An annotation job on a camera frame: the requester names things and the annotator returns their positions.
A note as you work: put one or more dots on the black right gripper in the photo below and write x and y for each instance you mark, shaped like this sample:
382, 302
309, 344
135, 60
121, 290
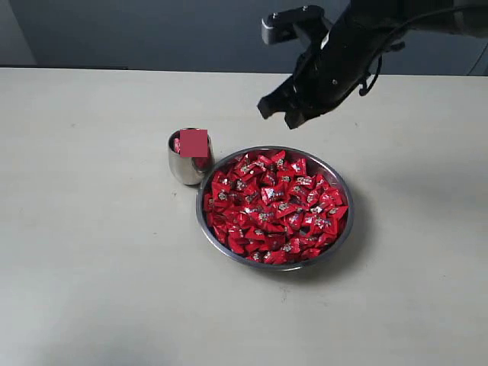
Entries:
325, 77

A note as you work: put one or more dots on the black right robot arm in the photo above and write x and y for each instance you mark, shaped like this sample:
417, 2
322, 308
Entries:
468, 18

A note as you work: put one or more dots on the steel bowl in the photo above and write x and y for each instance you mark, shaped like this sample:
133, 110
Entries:
274, 209

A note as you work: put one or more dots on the pile of red candies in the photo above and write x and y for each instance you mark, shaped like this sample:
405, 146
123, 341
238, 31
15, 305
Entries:
274, 213

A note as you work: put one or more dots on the stainless steel cup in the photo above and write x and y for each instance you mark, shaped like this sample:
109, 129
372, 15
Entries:
190, 155

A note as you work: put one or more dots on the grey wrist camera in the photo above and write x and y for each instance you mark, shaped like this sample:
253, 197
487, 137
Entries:
307, 23

